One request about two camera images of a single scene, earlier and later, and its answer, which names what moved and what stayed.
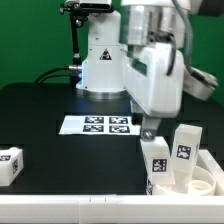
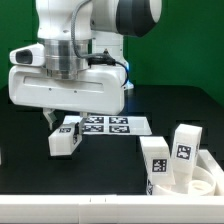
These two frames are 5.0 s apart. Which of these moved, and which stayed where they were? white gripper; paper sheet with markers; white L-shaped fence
Moved: white gripper
Stayed: paper sheet with markers; white L-shaped fence
